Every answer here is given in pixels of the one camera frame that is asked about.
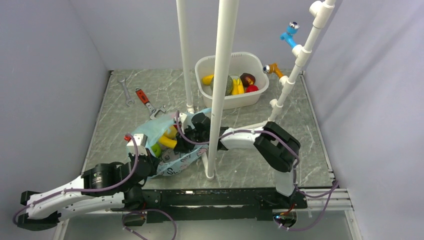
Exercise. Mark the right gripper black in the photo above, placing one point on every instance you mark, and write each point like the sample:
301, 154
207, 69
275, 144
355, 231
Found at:
183, 145

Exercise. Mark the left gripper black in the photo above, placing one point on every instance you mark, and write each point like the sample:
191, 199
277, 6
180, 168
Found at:
155, 161

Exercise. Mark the light blue plastic bag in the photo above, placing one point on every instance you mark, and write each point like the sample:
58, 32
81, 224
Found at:
169, 155

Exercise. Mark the green netted fake melon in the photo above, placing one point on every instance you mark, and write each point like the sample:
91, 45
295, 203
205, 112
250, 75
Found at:
229, 85

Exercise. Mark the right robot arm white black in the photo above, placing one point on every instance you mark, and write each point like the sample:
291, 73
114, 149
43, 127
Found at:
279, 149

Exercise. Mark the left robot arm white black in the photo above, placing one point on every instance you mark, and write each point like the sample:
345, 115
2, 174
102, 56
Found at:
114, 185

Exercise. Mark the green fake fruit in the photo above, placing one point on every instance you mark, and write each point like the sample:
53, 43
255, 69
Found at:
156, 150

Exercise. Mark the red fake apple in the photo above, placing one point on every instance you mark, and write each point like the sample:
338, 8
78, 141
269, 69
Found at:
251, 88

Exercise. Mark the dark brown fake fruit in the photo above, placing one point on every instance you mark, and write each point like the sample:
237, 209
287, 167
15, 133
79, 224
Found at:
247, 79

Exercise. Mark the silver open-end wrench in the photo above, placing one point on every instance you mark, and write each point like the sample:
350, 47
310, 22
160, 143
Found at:
128, 99

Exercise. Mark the white plastic basket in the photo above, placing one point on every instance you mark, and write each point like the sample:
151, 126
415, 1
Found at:
240, 63

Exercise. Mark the orange toy faucet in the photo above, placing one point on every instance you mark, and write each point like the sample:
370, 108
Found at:
273, 69

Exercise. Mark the blue toy faucet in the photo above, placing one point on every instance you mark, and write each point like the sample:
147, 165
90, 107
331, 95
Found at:
288, 35

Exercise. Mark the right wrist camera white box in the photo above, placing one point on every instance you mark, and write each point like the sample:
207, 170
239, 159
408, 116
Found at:
185, 120

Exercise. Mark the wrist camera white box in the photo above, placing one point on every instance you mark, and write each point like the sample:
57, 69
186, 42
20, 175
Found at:
185, 120
136, 144

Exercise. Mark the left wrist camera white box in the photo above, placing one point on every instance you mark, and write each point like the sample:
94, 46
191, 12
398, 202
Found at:
136, 144

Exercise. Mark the red handled adjustable wrench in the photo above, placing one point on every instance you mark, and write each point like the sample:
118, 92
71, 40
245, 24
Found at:
153, 111

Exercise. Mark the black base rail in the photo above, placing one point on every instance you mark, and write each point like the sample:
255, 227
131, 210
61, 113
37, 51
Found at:
260, 203

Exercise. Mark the white PVC pipe frame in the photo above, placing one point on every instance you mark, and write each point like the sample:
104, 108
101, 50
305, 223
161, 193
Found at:
226, 24

